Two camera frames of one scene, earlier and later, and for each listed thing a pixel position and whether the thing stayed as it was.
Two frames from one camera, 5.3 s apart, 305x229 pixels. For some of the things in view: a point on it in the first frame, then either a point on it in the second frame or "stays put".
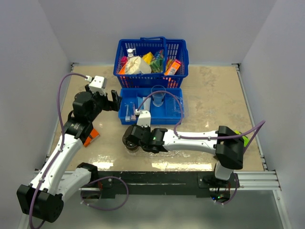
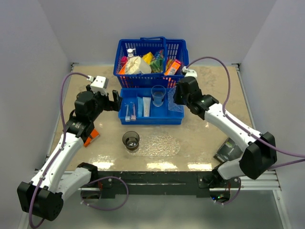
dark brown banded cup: (131, 143) stays put
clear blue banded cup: (157, 98) stays put
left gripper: (116, 102) stays put
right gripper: (148, 128) -> (177, 99)
